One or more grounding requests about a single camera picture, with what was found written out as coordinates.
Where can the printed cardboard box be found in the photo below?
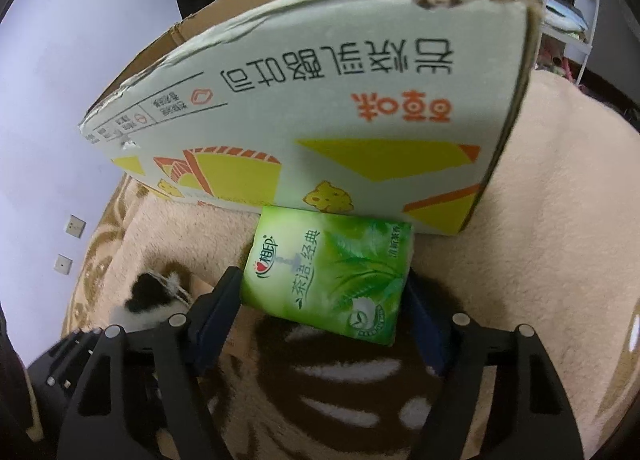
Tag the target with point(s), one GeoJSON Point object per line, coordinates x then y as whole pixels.
{"type": "Point", "coordinates": [397, 109]}

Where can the beige patterned rug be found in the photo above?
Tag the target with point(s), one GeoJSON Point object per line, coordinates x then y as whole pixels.
{"type": "Point", "coordinates": [554, 243]}

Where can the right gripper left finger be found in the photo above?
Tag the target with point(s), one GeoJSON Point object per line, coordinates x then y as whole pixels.
{"type": "Point", "coordinates": [136, 384]}

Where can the white rolling cart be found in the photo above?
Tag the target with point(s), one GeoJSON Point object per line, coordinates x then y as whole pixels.
{"type": "Point", "coordinates": [566, 37]}

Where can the wall outlet upper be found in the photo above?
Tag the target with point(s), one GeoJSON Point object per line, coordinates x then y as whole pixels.
{"type": "Point", "coordinates": [75, 226]}

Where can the green tissue pack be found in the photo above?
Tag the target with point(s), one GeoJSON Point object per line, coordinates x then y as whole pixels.
{"type": "Point", "coordinates": [337, 273]}

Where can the wall outlet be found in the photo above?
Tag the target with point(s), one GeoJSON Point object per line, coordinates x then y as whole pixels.
{"type": "Point", "coordinates": [75, 226]}
{"type": "Point", "coordinates": [63, 264]}

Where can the wall outlet lower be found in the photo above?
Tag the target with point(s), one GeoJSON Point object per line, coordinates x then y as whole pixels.
{"type": "Point", "coordinates": [63, 264]}

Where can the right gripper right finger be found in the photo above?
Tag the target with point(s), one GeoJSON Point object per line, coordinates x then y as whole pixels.
{"type": "Point", "coordinates": [500, 396]}

